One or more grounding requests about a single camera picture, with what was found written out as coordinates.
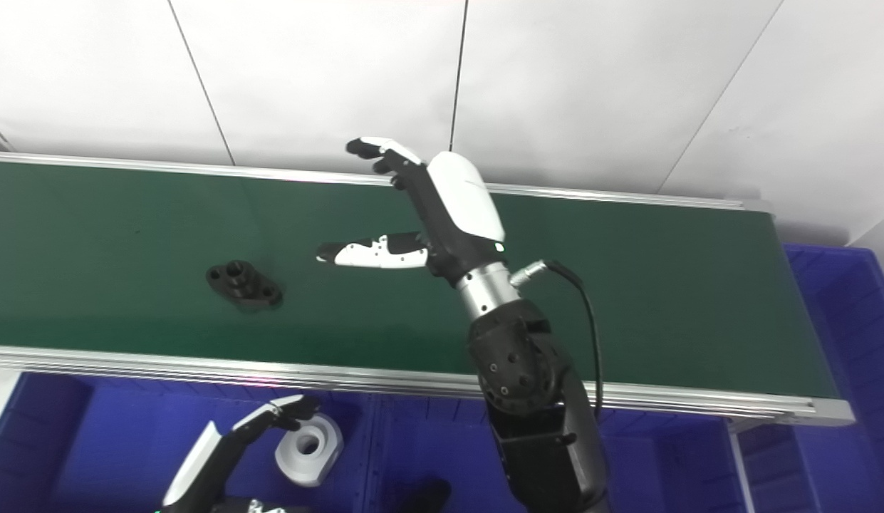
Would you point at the white hexagonal bushing part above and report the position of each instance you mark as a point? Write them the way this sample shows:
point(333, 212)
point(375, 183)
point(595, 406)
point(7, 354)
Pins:
point(320, 456)

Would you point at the blue plastic bin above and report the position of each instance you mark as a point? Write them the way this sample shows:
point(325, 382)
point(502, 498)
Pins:
point(848, 356)
point(92, 442)
point(662, 470)

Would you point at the green conveyor belt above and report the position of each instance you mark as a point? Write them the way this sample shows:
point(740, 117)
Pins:
point(128, 242)
point(271, 374)

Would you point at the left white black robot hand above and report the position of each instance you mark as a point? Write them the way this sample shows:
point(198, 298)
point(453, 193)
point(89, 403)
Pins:
point(199, 470)

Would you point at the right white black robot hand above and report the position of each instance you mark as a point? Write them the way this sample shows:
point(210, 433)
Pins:
point(463, 206)

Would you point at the black flange part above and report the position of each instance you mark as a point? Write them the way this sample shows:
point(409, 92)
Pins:
point(246, 286)
point(427, 497)

